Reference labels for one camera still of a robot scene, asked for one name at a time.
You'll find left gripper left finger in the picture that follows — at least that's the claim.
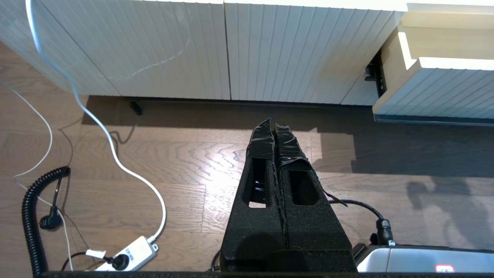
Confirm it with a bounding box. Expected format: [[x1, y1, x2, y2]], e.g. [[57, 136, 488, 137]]
[[219, 117, 288, 272]]

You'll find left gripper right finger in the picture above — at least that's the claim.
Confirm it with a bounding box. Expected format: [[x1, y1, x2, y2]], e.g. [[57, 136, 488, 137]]
[[274, 123, 358, 272]]

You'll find white cabinet drawer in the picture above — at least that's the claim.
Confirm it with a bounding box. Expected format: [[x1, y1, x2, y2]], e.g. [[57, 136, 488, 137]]
[[372, 22, 494, 127]]

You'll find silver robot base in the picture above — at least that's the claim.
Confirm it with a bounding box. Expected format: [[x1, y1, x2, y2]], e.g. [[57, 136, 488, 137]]
[[353, 243, 494, 273]]

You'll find white cream TV cabinet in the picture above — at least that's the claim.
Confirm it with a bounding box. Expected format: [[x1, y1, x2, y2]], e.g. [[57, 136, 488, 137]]
[[0, 0, 494, 107]]

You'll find white power strip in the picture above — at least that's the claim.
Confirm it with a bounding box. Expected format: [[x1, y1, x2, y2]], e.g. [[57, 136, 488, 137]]
[[95, 236, 159, 272]]

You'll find thick white power cable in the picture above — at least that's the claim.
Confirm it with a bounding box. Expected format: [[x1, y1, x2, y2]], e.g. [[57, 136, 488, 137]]
[[25, 0, 167, 244]]

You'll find black plug with tagged cord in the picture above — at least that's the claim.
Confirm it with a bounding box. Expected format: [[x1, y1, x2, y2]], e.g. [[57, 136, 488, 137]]
[[61, 249, 130, 272]]

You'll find black drawer slide rail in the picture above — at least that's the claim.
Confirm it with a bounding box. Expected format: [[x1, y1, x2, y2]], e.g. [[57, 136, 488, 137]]
[[365, 50, 388, 98]]

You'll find black coiled cable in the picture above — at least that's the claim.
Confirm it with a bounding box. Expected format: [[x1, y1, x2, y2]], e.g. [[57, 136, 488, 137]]
[[21, 165, 72, 276]]

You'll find thin white cable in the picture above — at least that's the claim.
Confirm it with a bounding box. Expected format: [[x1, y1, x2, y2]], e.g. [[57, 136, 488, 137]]
[[0, 79, 74, 271]]

